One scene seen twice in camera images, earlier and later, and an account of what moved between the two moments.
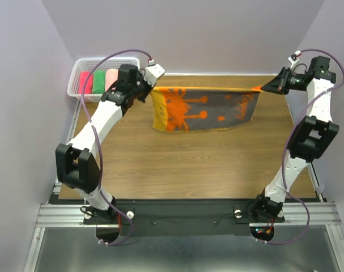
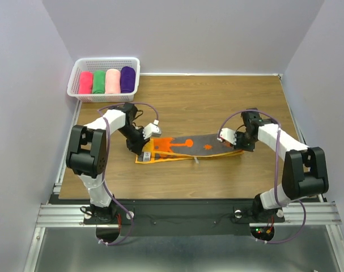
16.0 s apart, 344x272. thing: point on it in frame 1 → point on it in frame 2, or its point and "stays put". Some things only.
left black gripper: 148,86 → 137,146
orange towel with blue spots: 183,109 → 190,147
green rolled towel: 98,81 stays put
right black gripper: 279,84 → 237,145
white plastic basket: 87,64 stays put
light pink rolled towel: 111,77 stays put
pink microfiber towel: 84,77 stays put
